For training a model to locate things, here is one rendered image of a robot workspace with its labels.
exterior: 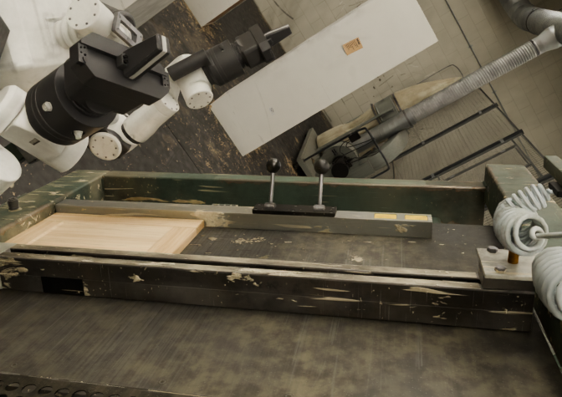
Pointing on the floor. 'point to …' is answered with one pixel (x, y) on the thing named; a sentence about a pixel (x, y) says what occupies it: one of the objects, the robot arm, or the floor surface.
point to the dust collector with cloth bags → (367, 135)
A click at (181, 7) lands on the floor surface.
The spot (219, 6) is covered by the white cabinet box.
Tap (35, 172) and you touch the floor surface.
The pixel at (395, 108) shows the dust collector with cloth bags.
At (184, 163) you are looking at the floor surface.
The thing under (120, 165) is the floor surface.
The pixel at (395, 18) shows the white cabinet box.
